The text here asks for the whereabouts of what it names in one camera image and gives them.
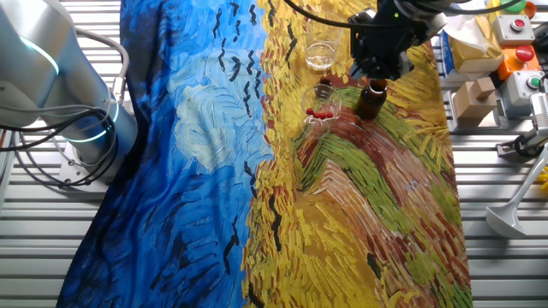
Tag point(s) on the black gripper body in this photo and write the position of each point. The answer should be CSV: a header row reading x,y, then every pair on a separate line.
x,y
385,32

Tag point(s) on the red bulb glass dropper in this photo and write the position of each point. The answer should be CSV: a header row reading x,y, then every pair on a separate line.
x,y
329,114
323,115
317,115
309,111

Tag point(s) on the brown glass bottle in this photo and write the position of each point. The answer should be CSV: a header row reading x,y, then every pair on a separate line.
x,y
371,102

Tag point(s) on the silver depth camera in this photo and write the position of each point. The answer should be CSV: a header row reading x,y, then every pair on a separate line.
x,y
540,111

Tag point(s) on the black bottle cap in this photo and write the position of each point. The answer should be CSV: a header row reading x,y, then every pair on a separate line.
x,y
326,80

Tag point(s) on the small cardboard box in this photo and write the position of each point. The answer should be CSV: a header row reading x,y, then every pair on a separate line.
x,y
468,107

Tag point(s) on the grey box green button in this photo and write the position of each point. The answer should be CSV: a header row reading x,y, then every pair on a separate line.
x,y
524,87

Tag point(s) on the yellow box green button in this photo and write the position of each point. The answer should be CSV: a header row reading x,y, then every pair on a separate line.
x,y
511,4

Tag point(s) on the tissue paper pack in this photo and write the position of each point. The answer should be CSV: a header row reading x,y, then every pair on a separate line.
x,y
471,47

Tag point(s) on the clear dropper beaker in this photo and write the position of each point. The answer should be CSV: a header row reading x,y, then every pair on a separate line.
x,y
321,128

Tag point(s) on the grey box red button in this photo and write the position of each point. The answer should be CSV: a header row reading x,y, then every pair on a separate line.
x,y
514,30

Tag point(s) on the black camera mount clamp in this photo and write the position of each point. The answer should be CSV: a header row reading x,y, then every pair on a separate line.
x,y
522,146

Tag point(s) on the small wooden block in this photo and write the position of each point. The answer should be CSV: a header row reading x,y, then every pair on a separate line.
x,y
484,87

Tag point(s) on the yellow plastic object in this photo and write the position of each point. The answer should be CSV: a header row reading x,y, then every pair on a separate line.
x,y
543,179

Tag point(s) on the orange round knob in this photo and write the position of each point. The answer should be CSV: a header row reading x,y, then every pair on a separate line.
x,y
531,8

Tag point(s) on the clear beaker with liquid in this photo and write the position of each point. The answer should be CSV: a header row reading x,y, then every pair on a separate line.
x,y
321,60

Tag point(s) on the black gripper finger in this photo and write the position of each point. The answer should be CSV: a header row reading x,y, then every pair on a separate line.
x,y
364,64
398,65

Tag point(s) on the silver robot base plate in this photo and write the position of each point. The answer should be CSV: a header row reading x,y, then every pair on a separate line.
x,y
85,175

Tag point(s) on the orange box red button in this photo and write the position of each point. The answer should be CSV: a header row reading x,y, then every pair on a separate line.
x,y
520,60

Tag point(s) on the painted wheatfield print cloth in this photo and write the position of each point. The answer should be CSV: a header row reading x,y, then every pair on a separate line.
x,y
192,171

